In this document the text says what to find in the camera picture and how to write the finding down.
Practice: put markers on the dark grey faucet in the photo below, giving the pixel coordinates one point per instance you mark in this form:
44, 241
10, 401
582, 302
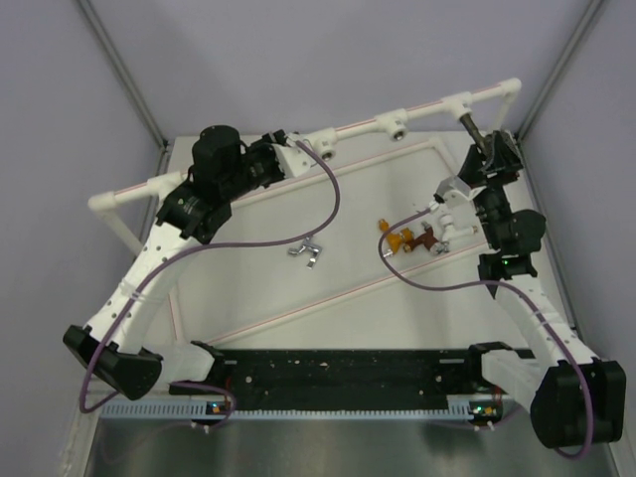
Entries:
474, 131

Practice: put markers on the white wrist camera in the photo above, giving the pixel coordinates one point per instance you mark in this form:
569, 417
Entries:
452, 192
292, 157

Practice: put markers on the white PVC pipe frame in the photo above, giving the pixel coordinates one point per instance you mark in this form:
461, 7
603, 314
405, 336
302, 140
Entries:
245, 275

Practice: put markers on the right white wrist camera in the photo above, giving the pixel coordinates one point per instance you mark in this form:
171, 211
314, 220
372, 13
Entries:
452, 192

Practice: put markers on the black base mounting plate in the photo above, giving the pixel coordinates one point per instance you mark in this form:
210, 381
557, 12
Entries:
355, 380

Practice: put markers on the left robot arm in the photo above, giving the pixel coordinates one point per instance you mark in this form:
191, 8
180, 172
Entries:
193, 206

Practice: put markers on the grey slotted cable duct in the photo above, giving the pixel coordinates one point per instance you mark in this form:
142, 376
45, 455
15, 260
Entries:
207, 409

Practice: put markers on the chrome silver faucet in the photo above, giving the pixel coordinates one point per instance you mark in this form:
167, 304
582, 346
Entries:
310, 247

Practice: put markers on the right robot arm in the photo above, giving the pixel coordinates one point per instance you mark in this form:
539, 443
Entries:
573, 397

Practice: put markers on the orange gold faucet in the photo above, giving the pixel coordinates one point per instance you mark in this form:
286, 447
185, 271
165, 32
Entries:
396, 241

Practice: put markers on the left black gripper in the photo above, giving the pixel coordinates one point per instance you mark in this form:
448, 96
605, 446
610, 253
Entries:
266, 146

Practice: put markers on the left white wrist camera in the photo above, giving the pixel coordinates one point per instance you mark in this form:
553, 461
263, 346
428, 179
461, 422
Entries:
292, 157

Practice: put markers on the white faucet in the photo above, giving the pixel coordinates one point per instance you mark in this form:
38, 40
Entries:
450, 232

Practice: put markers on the white work board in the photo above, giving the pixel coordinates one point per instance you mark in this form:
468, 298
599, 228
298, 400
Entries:
412, 300

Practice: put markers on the brown red faucet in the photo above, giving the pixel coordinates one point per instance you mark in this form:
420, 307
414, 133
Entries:
428, 240

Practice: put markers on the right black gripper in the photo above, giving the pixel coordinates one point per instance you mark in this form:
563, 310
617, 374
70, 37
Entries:
506, 165

